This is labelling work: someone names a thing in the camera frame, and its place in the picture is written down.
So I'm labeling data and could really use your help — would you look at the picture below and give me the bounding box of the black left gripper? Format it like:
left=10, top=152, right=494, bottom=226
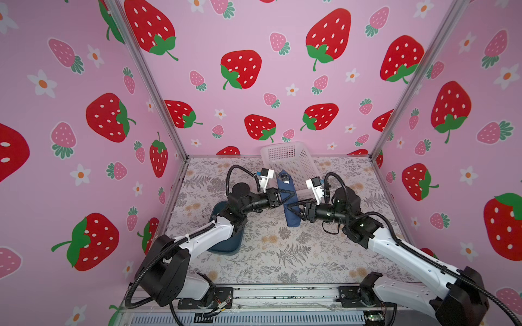
left=239, top=191, right=292, bottom=218

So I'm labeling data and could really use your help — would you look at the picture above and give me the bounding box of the dark blue paper napkin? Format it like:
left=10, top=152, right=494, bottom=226
left=277, top=170, right=301, bottom=228

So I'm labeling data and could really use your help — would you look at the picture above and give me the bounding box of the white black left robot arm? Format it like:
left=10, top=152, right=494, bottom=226
left=124, top=164, right=296, bottom=309

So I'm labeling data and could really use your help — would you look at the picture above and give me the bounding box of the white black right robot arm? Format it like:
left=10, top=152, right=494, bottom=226
left=288, top=173, right=521, bottom=325

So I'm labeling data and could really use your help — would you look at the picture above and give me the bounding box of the white perforated plastic basket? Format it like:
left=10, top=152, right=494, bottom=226
left=260, top=142, right=319, bottom=198

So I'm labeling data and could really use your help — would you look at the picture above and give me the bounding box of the dark teal plastic tray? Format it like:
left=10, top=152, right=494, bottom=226
left=207, top=201, right=244, bottom=256

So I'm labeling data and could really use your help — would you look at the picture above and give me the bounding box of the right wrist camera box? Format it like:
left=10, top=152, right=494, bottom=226
left=306, top=177, right=324, bottom=205

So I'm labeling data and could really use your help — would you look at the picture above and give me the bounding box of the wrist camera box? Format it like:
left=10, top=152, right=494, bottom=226
left=256, top=168, right=275, bottom=192
left=306, top=177, right=324, bottom=205

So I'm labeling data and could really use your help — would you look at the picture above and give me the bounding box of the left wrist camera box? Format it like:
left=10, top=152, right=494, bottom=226
left=256, top=168, right=275, bottom=192

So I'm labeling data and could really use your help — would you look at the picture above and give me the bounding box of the aluminium corner post right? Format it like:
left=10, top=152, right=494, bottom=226
left=369, top=0, right=469, bottom=163

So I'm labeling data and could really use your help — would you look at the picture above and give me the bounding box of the aluminium corner post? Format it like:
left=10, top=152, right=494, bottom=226
left=107, top=0, right=188, bottom=162
left=369, top=0, right=469, bottom=163

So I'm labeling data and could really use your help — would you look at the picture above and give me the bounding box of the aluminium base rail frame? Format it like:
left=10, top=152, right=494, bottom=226
left=111, top=283, right=438, bottom=325

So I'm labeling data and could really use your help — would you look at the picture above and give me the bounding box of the aluminium corner post left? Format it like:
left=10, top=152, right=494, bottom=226
left=107, top=0, right=188, bottom=162

